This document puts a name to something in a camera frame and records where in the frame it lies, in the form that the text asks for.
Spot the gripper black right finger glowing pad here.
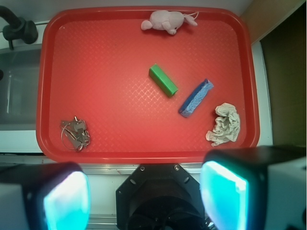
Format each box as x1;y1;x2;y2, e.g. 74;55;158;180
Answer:
200;146;307;230

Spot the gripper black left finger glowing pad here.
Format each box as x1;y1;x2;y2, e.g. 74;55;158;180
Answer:
0;162;91;230

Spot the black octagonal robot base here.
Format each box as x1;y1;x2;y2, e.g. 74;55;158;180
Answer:
116;164;210;230

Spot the silver key bunch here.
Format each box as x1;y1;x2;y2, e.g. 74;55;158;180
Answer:
60;116;91;152

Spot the crumpled beige paper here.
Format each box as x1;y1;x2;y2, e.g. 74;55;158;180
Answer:
205;103;240;147

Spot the blue sponge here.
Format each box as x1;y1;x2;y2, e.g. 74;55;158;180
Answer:
178;79;214;118

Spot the steel sink basin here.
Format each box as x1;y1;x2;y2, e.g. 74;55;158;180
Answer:
0;45;41;131

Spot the red plastic tray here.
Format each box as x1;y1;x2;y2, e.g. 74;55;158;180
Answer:
36;7;260;164

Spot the green rectangular block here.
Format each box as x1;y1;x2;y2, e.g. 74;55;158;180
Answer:
149;64;178;98

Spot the black faucet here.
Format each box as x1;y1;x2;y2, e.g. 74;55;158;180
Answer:
0;6;38;50

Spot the pink plush toy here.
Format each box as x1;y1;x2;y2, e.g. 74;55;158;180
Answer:
141;10;199;35

